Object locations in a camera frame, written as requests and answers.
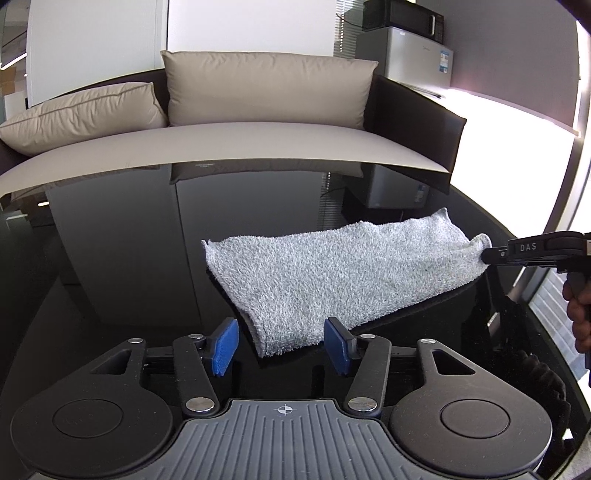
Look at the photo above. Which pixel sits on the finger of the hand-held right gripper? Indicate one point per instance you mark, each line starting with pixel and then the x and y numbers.
pixel 496 256

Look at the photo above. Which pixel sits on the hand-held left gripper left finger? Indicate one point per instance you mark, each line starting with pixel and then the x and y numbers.
pixel 225 346

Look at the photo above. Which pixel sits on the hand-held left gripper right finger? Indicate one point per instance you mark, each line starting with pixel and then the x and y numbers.
pixel 337 346

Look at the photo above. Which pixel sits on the grey towel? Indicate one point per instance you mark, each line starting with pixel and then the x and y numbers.
pixel 332 272

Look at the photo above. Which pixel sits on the person's right hand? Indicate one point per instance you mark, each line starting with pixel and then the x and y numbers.
pixel 579 314

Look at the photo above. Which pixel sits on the grey roller shade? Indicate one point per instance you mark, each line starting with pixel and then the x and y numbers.
pixel 508 55

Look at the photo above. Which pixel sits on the beige and brown sofa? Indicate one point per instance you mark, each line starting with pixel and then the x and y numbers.
pixel 231 143

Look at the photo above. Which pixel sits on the silver mini fridge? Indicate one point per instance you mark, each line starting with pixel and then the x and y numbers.
pixel 406 60

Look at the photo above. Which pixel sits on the black microwave oven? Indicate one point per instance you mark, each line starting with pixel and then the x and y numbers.
pixel 401 16

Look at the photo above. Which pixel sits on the upright beige cushion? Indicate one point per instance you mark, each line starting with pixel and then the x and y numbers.
pixel 268 87

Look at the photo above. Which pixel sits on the flat beige cushion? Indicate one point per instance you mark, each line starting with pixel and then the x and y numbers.
pixel 87 115

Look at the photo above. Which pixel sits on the grey venetian blinds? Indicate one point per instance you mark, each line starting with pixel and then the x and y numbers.
pixel 346 27

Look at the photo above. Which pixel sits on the cardboard box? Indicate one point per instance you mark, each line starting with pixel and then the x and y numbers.
pixel 7 81

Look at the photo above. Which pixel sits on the window frame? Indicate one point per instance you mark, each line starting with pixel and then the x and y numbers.
pixel 582 115

